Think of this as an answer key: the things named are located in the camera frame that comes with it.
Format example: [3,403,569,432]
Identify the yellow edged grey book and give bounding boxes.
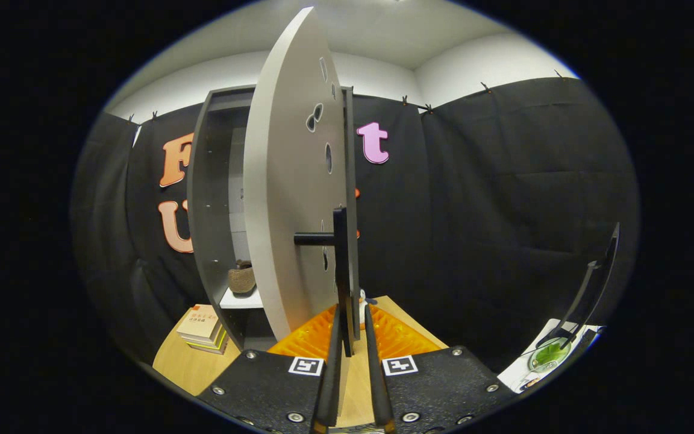
[181,329,228,350]

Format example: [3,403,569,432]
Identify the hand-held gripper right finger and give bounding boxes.
[362,304,516,434]

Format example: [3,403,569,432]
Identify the white shoe cabinet door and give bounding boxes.
[243,6,361,362]

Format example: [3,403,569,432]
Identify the dark grey shoe cabinet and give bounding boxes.
[187,84,360,351]

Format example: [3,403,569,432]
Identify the white book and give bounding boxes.
[186,338,229,355]

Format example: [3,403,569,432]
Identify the black backdrop cloth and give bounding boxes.
[70,75,642,374]

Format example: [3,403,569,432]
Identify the beige cover book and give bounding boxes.
[177,304,222,341]

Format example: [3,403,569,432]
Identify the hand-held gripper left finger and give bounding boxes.
[196,304,343,434]

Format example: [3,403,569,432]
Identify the green round dish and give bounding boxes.
[528,338,572,373]

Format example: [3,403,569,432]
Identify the brown fuzzy shoe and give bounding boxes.
[228,259,257,295]

